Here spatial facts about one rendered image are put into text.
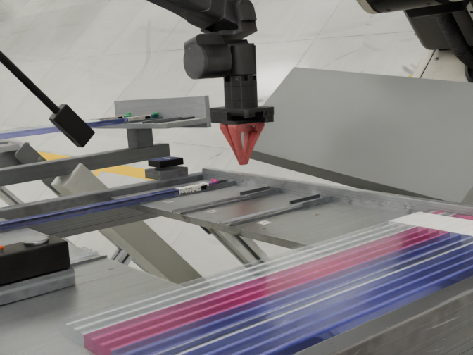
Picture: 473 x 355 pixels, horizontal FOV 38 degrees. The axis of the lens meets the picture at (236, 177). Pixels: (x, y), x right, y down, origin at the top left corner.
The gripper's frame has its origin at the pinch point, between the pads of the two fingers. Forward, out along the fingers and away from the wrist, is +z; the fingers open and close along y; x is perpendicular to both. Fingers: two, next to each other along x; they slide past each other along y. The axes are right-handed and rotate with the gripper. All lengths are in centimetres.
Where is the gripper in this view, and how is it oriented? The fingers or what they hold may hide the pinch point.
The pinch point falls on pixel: (243, 160)
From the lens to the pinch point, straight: 118.2
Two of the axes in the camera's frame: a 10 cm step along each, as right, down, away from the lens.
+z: 0.4, 9.8, 1.7
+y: 6.3, 1.1, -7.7
